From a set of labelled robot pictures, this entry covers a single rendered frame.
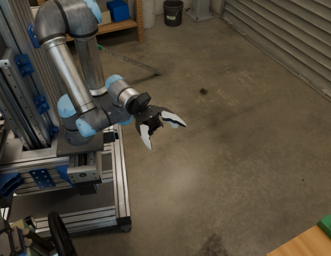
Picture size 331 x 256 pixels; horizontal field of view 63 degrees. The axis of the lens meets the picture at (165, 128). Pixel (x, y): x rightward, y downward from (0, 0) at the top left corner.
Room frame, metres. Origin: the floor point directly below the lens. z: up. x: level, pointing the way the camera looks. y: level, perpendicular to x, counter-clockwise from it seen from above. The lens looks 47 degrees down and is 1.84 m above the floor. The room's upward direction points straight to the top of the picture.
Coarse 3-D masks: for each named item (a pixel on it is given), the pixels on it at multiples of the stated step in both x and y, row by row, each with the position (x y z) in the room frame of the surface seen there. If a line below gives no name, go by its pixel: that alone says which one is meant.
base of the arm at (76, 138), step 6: (66, 132) 0.86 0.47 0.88; (72, 132) 0.85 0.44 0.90; (78, 132) 0.85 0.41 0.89; (66, 138) 0.86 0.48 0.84; (72, 138) 0.84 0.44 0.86; (78, 138) 0.84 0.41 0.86; (84, 138) 0.85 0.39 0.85; (90, 138) 0.86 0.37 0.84; (72, 144) 0.83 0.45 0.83; (78, 144) 0.83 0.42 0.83; (84, 144) 0.84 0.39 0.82
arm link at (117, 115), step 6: (108, 108) 0.74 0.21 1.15; (114, 108) 0.74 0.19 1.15; (120, 108) 0.73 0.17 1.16; (108, 114) 0.71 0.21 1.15; (114, 114) 0.72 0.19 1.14; (120, 114) 0.73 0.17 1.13; (126, 114) 0.74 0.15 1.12; (114, 120) 0.71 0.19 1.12; (120, 120) 0.72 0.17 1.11; (126, 120) 0.74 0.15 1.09
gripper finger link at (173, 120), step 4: (164, 112) 0.62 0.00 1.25; (168, 112) 0.62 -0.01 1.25; (164, 116) 0.60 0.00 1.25; (168, 116) 0.60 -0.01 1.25; (172, 116) 0.60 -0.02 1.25; (176, 116) 0.60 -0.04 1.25; (164, 120) 0.60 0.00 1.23; (168, 120) 0.60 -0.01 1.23; (172, 120) 0.59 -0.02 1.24; (176, 120) 0.58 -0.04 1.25; (180, 120) 0.58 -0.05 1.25; (172, 124) 0.61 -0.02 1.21; (176, 124) 0.60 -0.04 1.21; (180, 124) 0.57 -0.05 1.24; (184, 124) 0.57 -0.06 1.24; (176, 128) 0.60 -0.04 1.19
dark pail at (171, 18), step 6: (168, 0) 3.91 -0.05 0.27; (174, 0) 3.93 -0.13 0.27; (180, 0) 3.89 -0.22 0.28; (168, 6) 3.91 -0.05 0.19; (174, 6) 3.93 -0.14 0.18; (180, 6) 3.70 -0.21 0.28; (168, 12) 3.69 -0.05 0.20; (174, 12) 3.67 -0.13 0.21; (180, 12) 3.72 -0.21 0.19; (168, 18) 3.69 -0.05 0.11; (174, 18) 3.68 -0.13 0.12; (180, 18) 3.74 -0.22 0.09; (168, 24) 3.70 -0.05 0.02; (174, 24) 3.68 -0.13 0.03
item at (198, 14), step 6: (192, 0) 4.06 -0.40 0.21; (198, 0) 3.93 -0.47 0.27; (204, 0) 3.96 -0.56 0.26; (192, 6) 4.04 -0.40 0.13; (198, 6) 3.92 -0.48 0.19; (204, 6) 3.95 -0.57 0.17; (186, 12) 4.09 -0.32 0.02; (192, 12) 4.01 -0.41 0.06; (198, 12) 3.91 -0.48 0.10; (204, 12) 3.95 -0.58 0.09; (192, 18) 3.90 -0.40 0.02; (198, 18) 3.87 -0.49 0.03; (204, 18) 3.88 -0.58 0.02; (210, 18) 3.92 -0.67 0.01
